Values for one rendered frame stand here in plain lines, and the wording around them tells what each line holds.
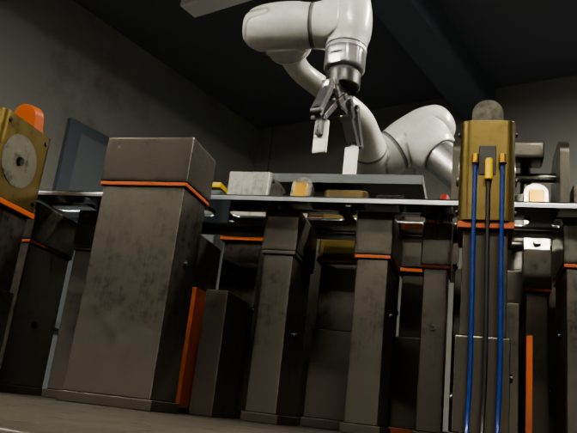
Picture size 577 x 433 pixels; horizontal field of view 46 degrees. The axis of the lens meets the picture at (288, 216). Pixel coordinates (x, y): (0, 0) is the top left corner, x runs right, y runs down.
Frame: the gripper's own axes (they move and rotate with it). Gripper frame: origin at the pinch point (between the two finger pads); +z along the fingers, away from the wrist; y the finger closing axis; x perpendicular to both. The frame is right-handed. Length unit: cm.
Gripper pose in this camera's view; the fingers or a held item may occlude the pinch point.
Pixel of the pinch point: (335, 160)
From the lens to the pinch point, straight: 139.8
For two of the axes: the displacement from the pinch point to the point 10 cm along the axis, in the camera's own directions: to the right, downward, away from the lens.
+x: 8.5, -0.5, -5.2
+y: -5.1, -3.0, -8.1
